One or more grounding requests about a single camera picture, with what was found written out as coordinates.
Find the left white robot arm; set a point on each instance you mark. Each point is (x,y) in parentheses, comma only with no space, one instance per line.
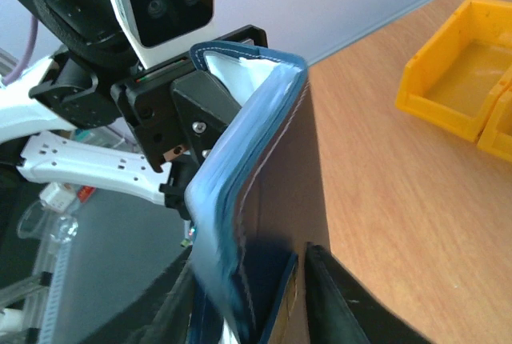
(59,122)

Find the yellow bin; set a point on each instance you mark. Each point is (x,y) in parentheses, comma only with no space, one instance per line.
(456,78)
(496,137)

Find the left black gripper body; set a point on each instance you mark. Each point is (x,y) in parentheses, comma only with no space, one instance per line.
(145,102)

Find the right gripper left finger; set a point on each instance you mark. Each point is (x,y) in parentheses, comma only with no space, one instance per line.
(160,315)

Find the grey slotted cable duct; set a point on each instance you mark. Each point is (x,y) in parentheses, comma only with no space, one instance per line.
(61,233)

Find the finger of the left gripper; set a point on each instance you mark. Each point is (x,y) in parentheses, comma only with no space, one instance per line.
(205,108)

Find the blue card holder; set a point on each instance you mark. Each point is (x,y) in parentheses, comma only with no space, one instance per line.
(257,200)

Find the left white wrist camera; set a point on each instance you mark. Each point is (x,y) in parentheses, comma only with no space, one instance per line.
(159,30)

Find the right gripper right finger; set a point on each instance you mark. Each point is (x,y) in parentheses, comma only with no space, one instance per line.
(341,310)

